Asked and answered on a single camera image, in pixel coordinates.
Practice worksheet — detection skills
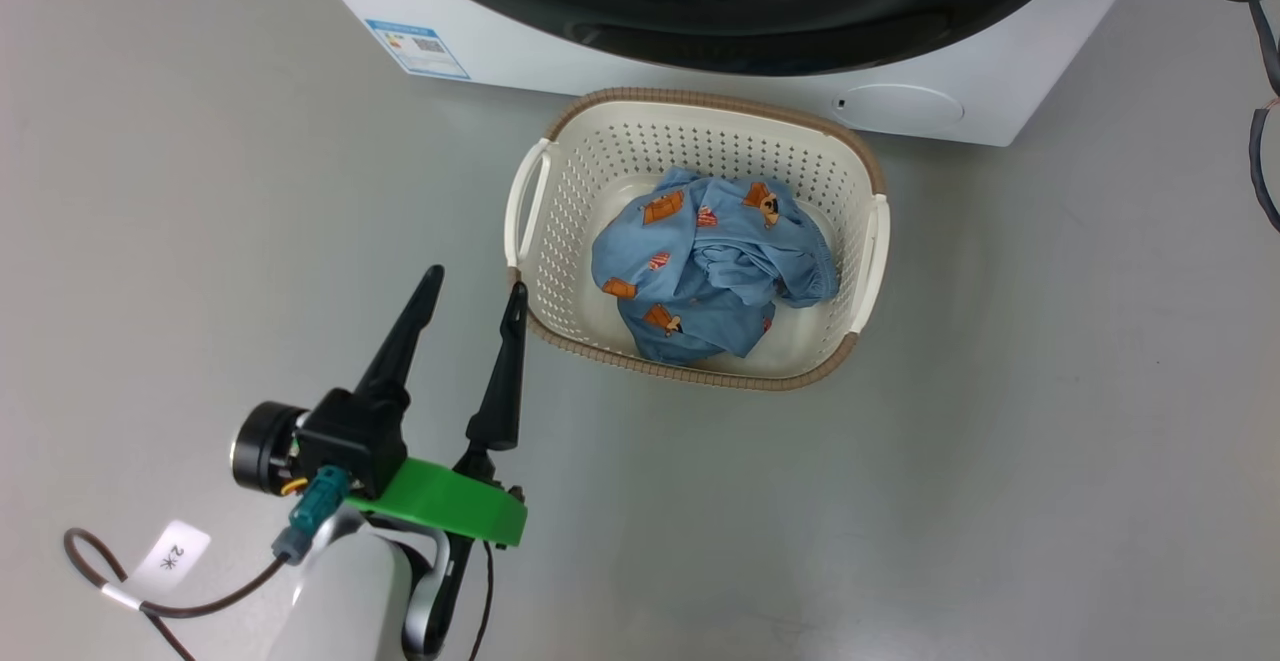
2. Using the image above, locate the black sleeved cable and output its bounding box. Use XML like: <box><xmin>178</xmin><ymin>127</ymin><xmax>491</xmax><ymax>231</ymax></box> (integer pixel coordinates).
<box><xmin>1243</xmin><ymin>0</ymin><xmax>1280</xmax><ymax>234</ymax></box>

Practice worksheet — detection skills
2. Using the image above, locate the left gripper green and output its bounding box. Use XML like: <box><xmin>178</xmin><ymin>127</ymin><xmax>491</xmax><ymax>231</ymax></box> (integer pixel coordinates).
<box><xmin>230</xmin><ymin>264</ymin><xmax>529</xmax><ymax>549</ymax></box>

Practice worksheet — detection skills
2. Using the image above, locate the dark brown camera cable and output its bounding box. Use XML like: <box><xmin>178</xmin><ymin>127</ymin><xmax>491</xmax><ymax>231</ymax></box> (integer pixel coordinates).
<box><xmin>63</xmin><ymin>528</ymin><xmax>301</xmax><ymax>661</ymax></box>

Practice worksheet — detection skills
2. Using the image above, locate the thin black cable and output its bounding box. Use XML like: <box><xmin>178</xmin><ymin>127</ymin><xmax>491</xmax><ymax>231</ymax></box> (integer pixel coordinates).
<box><xmin>468</xmin><ymin>539</ymin><xmax>498</xmax><ymax>661</ymax></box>

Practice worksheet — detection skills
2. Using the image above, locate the round white filter cover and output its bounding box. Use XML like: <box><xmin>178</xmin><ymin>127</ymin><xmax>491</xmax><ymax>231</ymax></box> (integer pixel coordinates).
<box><xmin>832</xmin><ymin>84</ymin><xmax>966</xmax><ymax>129</ymax></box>

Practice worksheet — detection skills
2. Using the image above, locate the blue cartoon print clothing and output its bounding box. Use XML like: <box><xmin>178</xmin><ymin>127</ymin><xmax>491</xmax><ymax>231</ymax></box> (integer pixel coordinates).
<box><xmin>590</xmin><ymin>167</ymin><xmax>841</xmax><ymax>367</ymax></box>

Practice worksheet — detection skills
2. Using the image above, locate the blue white energy label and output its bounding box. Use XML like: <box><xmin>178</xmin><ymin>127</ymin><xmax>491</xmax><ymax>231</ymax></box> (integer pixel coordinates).
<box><xmin>365</xmin><ymin>19</ymin><xmax>471</xmax><ymax>80</ymax></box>

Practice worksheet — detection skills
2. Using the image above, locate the teal cable connector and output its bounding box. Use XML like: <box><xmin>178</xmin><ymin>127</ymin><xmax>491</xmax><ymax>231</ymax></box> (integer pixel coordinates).
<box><xmin>272</xmin><ymin>466</ymin><xmax>351</xmax><ymax>567</ymax></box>

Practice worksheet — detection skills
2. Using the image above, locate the white front-load washing machine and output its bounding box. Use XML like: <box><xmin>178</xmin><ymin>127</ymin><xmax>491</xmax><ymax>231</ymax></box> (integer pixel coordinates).
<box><xmin>293</xmin><ymin>0</ymin><xmax>1159</xmax><ymax>147</ymax></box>

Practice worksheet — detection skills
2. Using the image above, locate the cream perforated laundry basket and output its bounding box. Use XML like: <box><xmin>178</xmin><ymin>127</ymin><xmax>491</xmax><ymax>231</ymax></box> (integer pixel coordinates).
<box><xmin>504</xmin><ymin>87</ymin><xmax>891</xmax><ymax>392</ymax></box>

